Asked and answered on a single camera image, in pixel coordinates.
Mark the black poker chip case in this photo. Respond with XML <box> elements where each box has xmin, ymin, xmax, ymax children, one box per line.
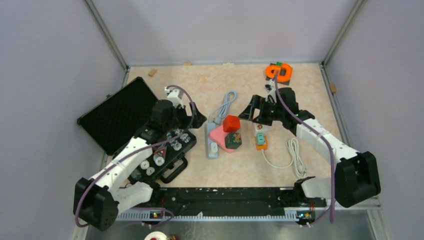
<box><xmin>77</xmin><ymin>76</ymin><xmax>197</xmax><ymax>184</ymax></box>

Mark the pink triangular power strip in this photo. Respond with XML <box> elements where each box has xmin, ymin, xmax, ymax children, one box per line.
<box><xmin>208</xmin><ymin>125</ymin><xmax>235</xmax><ymax>153</ymax></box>

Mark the orange power strip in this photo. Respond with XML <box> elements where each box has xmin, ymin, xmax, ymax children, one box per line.
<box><xmin>255</xmin><ymin>135</ymin><xmax>268</xmax><ymax>151</ymax></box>

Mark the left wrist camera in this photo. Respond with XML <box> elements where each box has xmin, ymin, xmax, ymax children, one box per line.
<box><xmin>164</xmin><ymin>87</ymin><xmax>184</xmax><ymax>109</ymax></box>

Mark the white cube socket adapter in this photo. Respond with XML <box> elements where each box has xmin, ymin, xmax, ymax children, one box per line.
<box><xmin>253</xmin><ymin>123</ymin><xmax>269</xmax><ymax>136</ymax></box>

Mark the red cube socket adapter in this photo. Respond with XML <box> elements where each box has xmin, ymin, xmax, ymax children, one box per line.
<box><xmin>222</xmin><ymin>115</ymin><xmax>241</xmax><ymax>133</ymax></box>

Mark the orange ring toy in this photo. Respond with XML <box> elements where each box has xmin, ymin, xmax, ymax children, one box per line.
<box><xmin>264</xmin><ymin>63</ymin><xmax>294</xmax><ymax>83</ymax></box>

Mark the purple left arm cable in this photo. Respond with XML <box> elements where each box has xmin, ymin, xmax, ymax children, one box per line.
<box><xmin>74</xmin><ymin>84</ymin><xmax>196</xmax><ymax>229</ymax></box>

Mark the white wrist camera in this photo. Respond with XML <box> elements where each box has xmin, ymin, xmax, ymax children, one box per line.
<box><xmin>264</xmin><ymin>82</ymin><xmax>276</xmax><ymax>103</ymax></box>

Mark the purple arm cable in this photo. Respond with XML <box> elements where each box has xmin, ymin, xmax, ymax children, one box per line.
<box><xmin>273</xmin><ymin>71</ymin><xmax>337</xmax><ymax>226</ymax></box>
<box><xmin>74</xmin><ymin>84</ymin><xmax>196</xmax><ymax>229</ymax></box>

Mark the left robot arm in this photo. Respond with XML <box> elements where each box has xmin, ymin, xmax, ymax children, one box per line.
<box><xmin>72</xmin><ymin>99</ymin><xmax>206</xmax><ymax>231</ymax></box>

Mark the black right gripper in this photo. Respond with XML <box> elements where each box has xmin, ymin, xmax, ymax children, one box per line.
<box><xmin>238</xmin><ymin>94</ymin><xmax>285</xmax><ymax>127</ymax></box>

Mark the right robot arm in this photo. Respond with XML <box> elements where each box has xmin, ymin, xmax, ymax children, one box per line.
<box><xmin>238</xmin><ymin>87</ymin><xmax>381</xmax><ymax>208</ymax></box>

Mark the light blue coiled cable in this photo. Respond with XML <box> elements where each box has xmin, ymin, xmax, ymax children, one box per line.
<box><xmin>208</xmin><ymin>90</ymin><xmax>238</xmax><ymax>125</ymax></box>

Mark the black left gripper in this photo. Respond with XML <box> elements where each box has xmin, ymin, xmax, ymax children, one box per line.
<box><xmin>164</xmin><ymin>102</ymin><xmax>206</xmax><ymax>133</ymax></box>

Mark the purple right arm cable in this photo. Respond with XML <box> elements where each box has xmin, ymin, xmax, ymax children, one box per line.
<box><xmin>273</xmin><ymin>71</ymin><xmax>337</xmax><ymax>226</ymax></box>

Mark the teal cube adapter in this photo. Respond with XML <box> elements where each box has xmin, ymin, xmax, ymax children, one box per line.
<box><xmin>255</xmin><ymin>133</ymin><xmax>267</xmax><ymax>146</ymax></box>

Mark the white plug adapter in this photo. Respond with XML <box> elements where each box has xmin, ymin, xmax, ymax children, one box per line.
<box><xmin>209</xmin><ymin>142</ymin><xmax>219</xmax><ymax>155</ymax></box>

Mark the white coiled cable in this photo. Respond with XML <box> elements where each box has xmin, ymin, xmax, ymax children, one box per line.
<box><xmin>261</xmin><ymin>138</ymin><xmax>307</xmax><ymax>179</ymax></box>

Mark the dark green cube adapter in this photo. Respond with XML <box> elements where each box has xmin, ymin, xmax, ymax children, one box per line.
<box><xmin>224</xmin><ymin>132</ymin><xmax>242</xmax><ymax>150</ymax></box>

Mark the light blue power strip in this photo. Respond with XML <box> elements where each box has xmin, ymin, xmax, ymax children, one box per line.
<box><xmin>205</xmin><ymin>122</ymin><xmax>219</xmax><ymax>159</ymax></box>

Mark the dark square base plate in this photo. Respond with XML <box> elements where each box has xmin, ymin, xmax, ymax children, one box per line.
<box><xmin>265</xmin><ymin>62</ymin><xmax>294</xmax><ymax>87</ymax></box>

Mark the wooden block at right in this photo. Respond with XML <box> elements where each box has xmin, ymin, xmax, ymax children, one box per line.
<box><xmin>329</xmin><ymin>83</ymin><xmax>337</xmax><ymax>94</ymax></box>

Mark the small wooden block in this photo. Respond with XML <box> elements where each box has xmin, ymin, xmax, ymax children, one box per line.
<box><xmin>148</xmin><ymin>68</ymin><xmax>158</xmax><ymax>77</ymax></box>

